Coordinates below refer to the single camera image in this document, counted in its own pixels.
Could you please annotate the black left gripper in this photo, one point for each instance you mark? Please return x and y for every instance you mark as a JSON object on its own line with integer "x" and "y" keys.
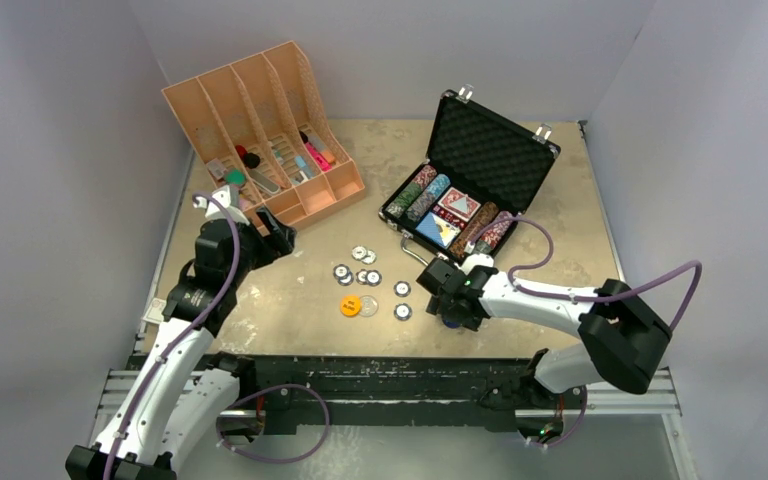
{"x": 272, "y": 246}

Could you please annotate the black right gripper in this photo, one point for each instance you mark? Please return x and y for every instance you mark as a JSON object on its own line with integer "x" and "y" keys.
{"x": 441, "y": 305}

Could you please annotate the yellow big blind button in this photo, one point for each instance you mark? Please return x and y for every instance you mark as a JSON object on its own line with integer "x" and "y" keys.
{"x": 351, "y": 305}

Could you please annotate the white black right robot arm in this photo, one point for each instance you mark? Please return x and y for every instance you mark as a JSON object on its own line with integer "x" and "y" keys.
{"x": 621, "y": 340}

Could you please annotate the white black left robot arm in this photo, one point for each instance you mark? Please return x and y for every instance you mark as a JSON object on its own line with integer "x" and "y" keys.
{"x": 158, "y": 423}

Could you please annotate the blue 10 chip upper single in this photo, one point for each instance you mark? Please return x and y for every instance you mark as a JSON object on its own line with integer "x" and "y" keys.
{"x": 402, "y": 289}

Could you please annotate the blue playing card deck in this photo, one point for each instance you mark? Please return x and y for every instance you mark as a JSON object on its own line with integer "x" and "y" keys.
{"x": 438, "y": 230}

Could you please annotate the green round tape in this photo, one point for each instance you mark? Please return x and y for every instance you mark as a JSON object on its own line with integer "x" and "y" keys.
{"x": 235, "y": 177}

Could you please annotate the black orange chip row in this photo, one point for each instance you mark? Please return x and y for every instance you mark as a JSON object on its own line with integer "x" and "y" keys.
{"x": 484, "y": 215}

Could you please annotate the blue 10 chip far left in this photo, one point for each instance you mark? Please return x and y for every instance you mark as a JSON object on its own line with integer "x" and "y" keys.
{"x": 340, "y": 271}

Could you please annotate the clear dealer button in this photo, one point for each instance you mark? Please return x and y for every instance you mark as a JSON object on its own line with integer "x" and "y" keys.
{"x": 369, "y": 306}

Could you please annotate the red dice row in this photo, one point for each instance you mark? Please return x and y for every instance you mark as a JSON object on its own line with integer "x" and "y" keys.
{"x": 443, "y": 212}

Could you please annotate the black red round object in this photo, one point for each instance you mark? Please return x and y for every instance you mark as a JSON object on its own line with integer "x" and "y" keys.
{"x": 249, "y": 159}

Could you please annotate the white 1 chip lower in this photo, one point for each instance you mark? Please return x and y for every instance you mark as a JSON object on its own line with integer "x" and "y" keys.
{"x": 369, "y": 258}

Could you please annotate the red playing card deck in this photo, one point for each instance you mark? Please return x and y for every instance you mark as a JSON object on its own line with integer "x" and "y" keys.
{"x": 460, "y": 204}

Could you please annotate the blue 10 chip under left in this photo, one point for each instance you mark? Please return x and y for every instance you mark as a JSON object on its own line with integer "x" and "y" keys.
{"x": 346, "y": 280}

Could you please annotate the blue 10 chip under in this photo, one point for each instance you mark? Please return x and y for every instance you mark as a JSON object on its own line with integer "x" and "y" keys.
{"x": 346, "y": 280}
{"x": 361, "y": 276}

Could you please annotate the blue 10 chip under middle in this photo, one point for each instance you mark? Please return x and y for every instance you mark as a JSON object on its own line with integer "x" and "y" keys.
{"x": 361, "y": 276}

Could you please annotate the black poker chip case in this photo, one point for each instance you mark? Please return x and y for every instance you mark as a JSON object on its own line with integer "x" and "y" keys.
{"x": 485, "y": 155}

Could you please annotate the pink highlighter marker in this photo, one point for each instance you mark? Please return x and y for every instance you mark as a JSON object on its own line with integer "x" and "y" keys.
{"x": 323, "y": 164}

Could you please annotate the blue orange chip row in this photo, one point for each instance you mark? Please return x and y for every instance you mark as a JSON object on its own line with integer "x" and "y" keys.
{"x": 427, "y": 197}

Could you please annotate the small white red box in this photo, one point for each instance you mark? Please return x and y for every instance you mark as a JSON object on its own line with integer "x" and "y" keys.
{"x": 153, "y": 313}

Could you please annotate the peach desk organizer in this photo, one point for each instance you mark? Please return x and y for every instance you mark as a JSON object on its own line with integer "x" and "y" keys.
{"x": 261, "y": 102}

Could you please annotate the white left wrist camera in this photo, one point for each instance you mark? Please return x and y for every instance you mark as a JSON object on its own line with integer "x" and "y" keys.
{"x": 225, "y": 203}

